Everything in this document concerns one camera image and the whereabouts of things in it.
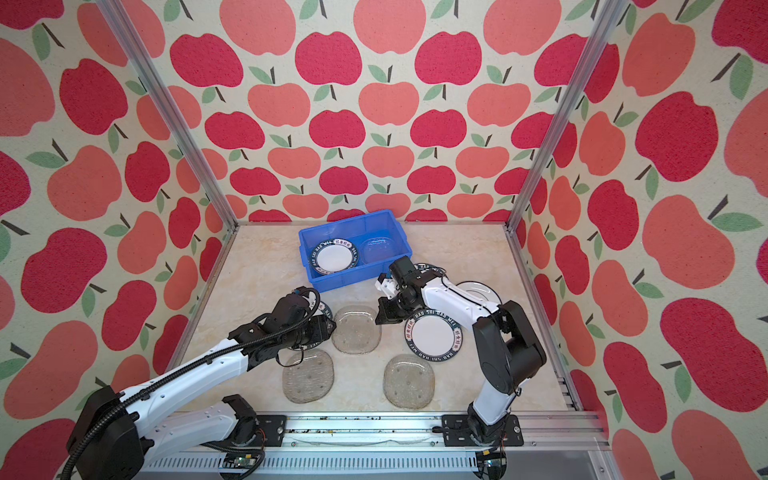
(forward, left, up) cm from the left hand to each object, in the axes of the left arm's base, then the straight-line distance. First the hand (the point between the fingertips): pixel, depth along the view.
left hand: (336, 329), depth 81 cm
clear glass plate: (+38, -11, -10) cm, 40 cm away
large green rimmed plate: (+3, -28, -10) cm, 30 cm away
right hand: (+4, -13, -3) cm, 14 cm away
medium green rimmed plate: (+33, +5, -8) cm, 34 cm away
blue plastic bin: (+45, -3, -6) cm, 46 cm away
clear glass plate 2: (+1, -5, -3) cm, 6 cm away
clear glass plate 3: (-9, +9, -11) cm, 17 cm away
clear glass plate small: (-11, -20, -11) cm, 25 cm away
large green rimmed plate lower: (+17, -45, -7) cm, 49 cm away
